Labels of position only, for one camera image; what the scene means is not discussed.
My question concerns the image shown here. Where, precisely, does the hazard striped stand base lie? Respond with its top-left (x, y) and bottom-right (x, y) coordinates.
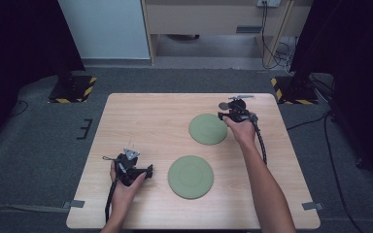
top-left (47, 75), bottom-right (98, 105)
top-left (270, 75), bottom-right (321, 106)

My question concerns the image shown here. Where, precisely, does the black curtain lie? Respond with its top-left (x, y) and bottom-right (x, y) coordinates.
top-left (0, 0), bottom-right (86, 150)
top-left (288, 0), bottom-right (373, 192)

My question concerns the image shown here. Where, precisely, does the white cable bundle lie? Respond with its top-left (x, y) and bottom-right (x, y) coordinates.
top-left (280, 36), bottom-right (298, 76)

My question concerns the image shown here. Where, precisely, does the person's left hand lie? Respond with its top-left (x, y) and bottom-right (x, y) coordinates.
top-left (109, 160), bottom-right (148, 209)

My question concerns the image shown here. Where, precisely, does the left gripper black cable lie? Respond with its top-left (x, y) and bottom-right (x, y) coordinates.
top-left (104, 179), bottom-right (119, 225)

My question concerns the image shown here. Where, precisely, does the green round plate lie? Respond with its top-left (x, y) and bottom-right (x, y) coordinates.
top-left (167, 154), bottom-right (215, 200)
top-left (187, 113), bottom-right (229, 147)

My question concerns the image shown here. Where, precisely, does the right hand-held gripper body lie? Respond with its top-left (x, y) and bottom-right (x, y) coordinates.
top-left (223, 94), bottom-right (259, 124)

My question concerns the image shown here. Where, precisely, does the grey tape piece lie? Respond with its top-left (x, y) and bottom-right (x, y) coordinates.
top-left (61, 199), bottom-right (86, 210)
top-left (301, 201), bottom-right (324, 212)

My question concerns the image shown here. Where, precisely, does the thin black floor cable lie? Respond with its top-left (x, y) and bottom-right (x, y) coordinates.
top-left (3, 99), bottom-right (30, 119)

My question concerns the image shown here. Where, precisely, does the right gripper black corrugated cable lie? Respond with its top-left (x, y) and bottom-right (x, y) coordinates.
top-left (252, 114), bottom-right (269, 166)

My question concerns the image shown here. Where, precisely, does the grey wall socket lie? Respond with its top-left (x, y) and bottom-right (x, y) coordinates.
top-left (255, 0), bottom-right (282, 9)

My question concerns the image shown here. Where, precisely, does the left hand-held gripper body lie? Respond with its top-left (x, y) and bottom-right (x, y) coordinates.
top-left (114, 147), bottom-right (143, 187)

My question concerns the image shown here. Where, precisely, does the black hanging cable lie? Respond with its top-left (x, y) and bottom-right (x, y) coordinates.
top-left (260, 2), bottom-right (293, 71)

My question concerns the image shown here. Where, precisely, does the person's right hand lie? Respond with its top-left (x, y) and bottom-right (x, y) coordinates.
top-left (221, 116), bottom-right (257, 150)

